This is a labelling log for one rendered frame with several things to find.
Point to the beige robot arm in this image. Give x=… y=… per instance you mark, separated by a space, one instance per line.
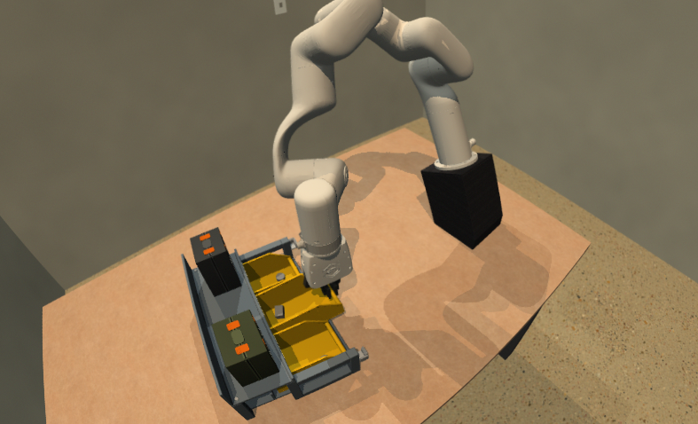
x=424 y=42

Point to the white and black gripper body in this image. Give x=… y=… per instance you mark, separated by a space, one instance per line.
x=322 y=270

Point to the grey shelf rack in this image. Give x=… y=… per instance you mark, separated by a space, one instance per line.
x=209 y=309

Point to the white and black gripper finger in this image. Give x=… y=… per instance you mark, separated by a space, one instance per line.
x=325 y=289
x=335 y=286

